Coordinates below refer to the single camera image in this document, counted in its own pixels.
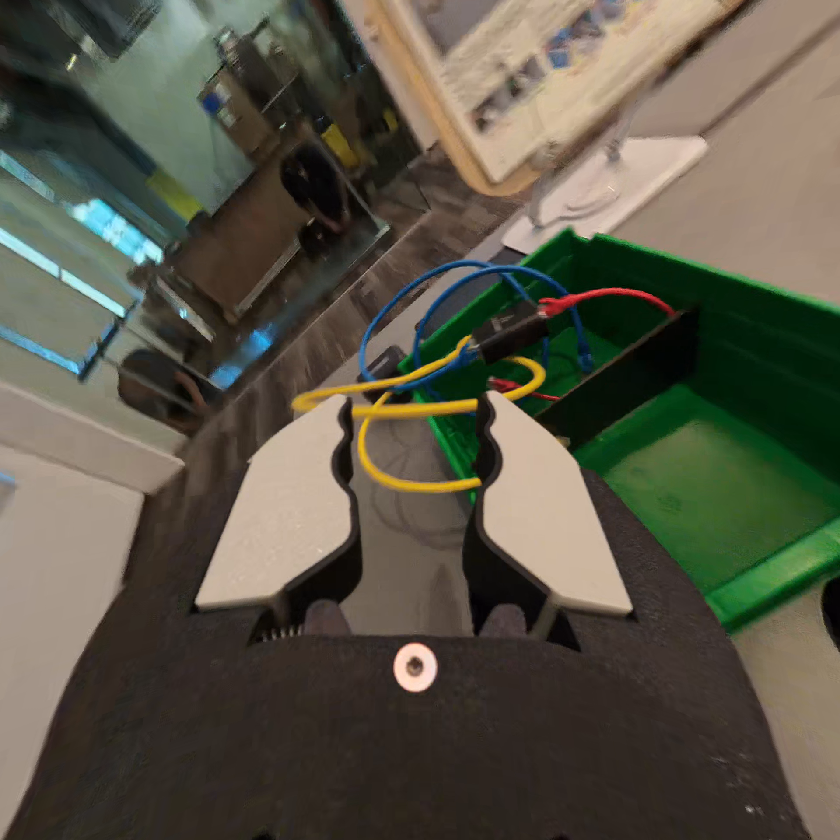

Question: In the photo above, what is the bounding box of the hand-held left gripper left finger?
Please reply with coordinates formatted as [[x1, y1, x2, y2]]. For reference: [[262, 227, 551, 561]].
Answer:
[[193, 394, 364, 613]]

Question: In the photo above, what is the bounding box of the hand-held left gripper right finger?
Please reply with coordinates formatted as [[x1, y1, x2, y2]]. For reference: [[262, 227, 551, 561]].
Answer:
[[461, 390, 635, 641]]

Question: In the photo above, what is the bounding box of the green plastic bin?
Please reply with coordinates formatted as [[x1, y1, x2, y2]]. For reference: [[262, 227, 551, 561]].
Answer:
[[397, 226, 840, 634]]

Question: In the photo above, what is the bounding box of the blue ethernet cable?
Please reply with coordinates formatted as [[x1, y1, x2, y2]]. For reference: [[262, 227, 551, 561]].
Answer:
[[357, 260, 595, 408]]

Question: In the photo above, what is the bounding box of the yellow ethernet cable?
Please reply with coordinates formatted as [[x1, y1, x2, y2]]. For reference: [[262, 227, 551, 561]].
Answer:
[[290, 338, 547, 494]]

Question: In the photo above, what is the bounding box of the black ethernet splitter box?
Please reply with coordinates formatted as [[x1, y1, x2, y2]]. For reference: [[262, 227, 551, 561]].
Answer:
[[469, 308, 551, 365]]

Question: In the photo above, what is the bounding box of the red ethernet cable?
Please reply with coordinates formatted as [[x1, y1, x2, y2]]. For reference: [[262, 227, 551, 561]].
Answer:
[[489, 287, 677, 403]]

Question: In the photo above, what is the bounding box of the black bin divider plate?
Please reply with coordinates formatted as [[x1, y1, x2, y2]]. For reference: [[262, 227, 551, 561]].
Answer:
[[535, 307, 701, 450]]

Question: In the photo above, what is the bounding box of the brown workbench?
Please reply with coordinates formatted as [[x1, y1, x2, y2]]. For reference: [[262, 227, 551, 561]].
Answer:
[[147, 121, 395, 326]]

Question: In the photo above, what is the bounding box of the wooden clipboard with instruction sheet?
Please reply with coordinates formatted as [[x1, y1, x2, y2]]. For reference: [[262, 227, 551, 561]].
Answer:
[[364, 0, 749, 198]]

